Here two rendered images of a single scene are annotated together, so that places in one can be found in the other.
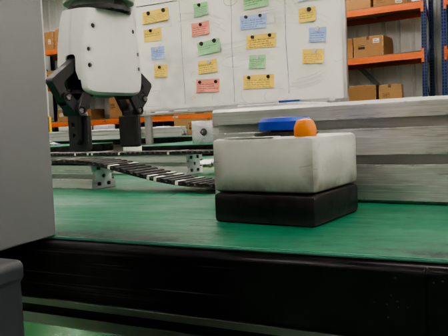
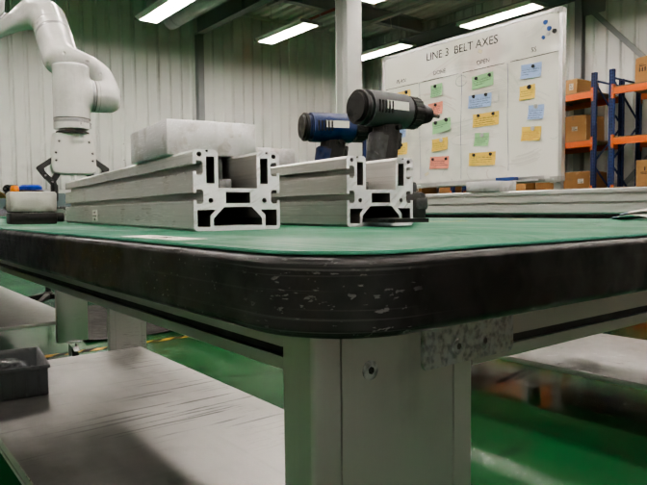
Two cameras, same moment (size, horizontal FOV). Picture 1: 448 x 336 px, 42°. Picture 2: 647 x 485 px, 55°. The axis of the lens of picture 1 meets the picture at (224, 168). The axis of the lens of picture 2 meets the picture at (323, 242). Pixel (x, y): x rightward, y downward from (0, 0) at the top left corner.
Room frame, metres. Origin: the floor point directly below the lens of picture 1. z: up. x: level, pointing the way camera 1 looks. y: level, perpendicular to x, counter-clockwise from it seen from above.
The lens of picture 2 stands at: (-0.40, -1.06, 0.80)
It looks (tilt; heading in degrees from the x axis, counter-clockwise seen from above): 3 degrees down; 25
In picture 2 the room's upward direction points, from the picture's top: 1 degrees counter-clockwise
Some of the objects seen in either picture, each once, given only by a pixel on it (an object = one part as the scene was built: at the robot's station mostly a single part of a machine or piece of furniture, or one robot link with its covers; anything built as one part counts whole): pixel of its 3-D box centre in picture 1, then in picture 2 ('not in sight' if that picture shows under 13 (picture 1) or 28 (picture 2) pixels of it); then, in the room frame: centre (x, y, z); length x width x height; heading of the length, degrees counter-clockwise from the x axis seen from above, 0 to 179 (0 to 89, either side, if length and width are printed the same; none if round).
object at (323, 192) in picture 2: not in sight; (246, 198); (0.54, -0.46, 0.82); 0.80 x 0.10 x 0.09; 57
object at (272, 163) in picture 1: (292, 173); (36, 207); (0.44, -0.05, 0.81); 0.10 x 0.08 x 0.06; 147
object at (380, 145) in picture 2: not in sight; (399, 158); (0.64, -0.71, 0.89); 0.20 x 0.08 x 0.22; 152
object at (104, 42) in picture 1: (101, 49); (72, 151); (0.71, 0.14, 0.95); 0.10 x 0.07 x 0.11; 147
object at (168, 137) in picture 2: not in sight; (190, 155); (0.25, -0.56, 0.87); 0.16 x 0.11 x 0.07; 57
